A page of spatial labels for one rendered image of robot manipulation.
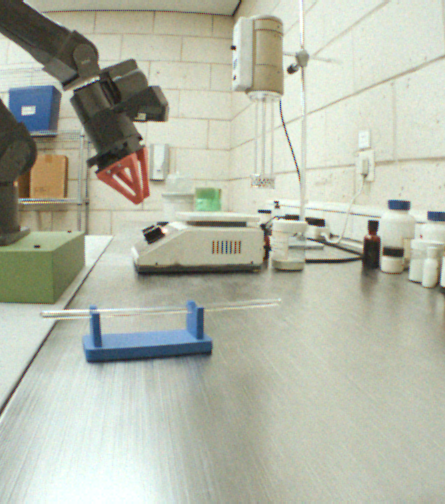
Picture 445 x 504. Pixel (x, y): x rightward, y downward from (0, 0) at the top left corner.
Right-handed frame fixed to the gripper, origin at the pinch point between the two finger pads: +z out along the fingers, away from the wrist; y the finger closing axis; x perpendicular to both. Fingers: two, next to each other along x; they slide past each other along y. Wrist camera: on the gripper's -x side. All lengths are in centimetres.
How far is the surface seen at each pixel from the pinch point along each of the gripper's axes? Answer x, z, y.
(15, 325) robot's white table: 3.1, 2.0, -34.7
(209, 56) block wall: 9, -54, 261
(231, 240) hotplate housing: -9.3, 12.6, 0.4
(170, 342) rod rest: -11.4, 8.0, -36.1
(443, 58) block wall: -63, 2, 28
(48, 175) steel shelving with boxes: 123, -29, 174
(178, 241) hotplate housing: -2.9, 8.6, -2.8
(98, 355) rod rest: -7.4, 5.6, -39.3
